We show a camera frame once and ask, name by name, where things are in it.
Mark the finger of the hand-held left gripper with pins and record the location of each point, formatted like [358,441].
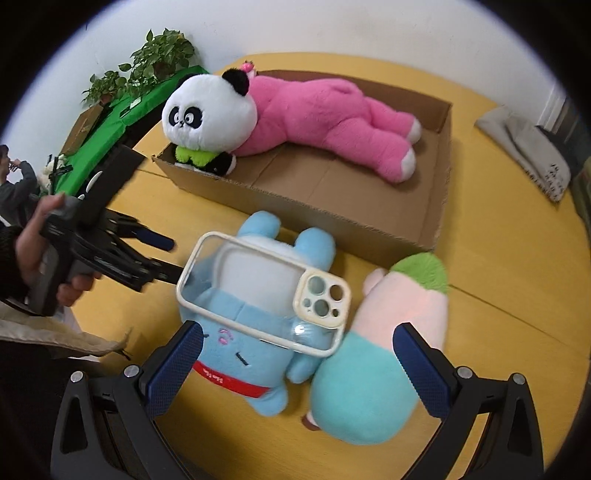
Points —
[154,240]
[166,272]

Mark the cream clear phone case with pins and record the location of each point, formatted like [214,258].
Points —
[318,295]

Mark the beige cloth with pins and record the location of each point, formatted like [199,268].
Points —
[41,339]

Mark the green table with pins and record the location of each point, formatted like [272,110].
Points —
[138,106]

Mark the grey cloth bag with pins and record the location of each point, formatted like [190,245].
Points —
[521,143]

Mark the small brown cardboard box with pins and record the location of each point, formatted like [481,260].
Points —
[83,124]

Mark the large brown cardboard box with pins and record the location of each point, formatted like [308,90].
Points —
[323,184]

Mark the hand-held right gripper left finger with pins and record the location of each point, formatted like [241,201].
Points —
[171,369]

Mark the pink and teal plush toy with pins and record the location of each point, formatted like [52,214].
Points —
[364,392]

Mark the panda plush toy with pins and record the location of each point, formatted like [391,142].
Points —
[207,110]

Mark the wooden desk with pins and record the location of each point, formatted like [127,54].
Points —
[277,450]

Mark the person's left hand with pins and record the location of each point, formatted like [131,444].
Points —
[30,244]

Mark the blue plush toy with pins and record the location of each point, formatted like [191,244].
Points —
[249,332]

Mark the small potted green plant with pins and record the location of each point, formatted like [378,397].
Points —
[106,87]

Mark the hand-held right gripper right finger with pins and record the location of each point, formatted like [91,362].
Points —
[422,369]

